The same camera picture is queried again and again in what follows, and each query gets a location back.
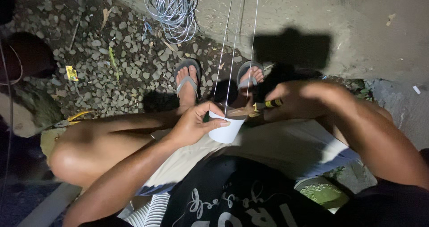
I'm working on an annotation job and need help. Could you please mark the white ribbed plastic thing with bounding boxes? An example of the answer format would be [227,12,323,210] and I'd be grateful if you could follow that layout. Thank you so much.
[125,192,172,227]

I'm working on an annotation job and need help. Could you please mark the person's left leg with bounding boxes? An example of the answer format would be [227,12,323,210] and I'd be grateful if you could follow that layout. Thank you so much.
[48,66,202,191]

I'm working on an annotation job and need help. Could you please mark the green leaf blade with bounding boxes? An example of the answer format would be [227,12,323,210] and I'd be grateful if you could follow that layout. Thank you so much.
[108,46,120,83]

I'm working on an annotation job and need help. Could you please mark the yellow black handled tool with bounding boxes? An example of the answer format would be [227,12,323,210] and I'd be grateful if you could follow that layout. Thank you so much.
[228,99,284,118]

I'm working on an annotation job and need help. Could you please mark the person's left hand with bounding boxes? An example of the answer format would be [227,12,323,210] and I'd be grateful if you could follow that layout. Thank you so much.
[168,101,231,149]

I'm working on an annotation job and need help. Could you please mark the black printed shirt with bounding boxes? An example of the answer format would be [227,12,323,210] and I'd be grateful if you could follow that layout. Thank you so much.
[79,155,429,227]

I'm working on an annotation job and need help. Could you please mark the person's right hand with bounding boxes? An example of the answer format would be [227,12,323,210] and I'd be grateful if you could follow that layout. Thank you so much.
[264,81,347,121]

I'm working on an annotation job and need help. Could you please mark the person's right leg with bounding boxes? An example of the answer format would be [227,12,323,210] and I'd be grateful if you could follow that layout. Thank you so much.
[231,66,394,147]

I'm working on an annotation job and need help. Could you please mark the yellow curved handle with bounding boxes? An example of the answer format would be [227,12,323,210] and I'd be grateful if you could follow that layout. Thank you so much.
[66,110,95,124]

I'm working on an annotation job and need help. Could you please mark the coil of grey wire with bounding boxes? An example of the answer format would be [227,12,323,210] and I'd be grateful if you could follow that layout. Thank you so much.
[144,0,200,45]

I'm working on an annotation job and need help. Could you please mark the yellow wrapper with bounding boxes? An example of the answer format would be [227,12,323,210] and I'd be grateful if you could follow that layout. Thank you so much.
[65,65,79,82]

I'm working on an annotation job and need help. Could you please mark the person's leg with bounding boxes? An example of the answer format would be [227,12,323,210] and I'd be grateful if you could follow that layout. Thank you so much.
[48,66,202,191]
[231,66,394,147]

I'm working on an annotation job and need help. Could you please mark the white plastic cup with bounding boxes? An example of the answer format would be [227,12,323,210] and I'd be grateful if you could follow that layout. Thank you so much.
[208,110,247,144]

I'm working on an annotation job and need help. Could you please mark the light grey shorts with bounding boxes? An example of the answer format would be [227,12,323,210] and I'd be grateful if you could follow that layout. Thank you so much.
[136,119,361,197]

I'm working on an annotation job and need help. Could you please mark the large grey rock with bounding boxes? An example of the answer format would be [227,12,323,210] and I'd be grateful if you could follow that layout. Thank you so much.
[0,85,65,138]

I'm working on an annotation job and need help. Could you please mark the grey flip-flop sandal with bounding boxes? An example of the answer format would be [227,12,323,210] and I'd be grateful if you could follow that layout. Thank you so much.
[174,58,202,100]
[236,61,265,91]

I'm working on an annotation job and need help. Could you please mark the dark round pot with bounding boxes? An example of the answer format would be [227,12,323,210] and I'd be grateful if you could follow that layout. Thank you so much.
[0,32,57,86]

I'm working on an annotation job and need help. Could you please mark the grey pipe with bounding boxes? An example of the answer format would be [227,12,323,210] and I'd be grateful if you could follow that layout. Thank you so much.
[16,182,83,227]

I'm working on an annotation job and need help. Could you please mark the thin white string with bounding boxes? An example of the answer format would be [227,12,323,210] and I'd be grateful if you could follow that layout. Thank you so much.
[223,0,246,118]
[246,0,260,99]
[213,0,236,87]

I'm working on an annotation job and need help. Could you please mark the green patterned stool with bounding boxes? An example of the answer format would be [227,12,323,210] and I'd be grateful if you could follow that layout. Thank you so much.
[294,176,351,215]

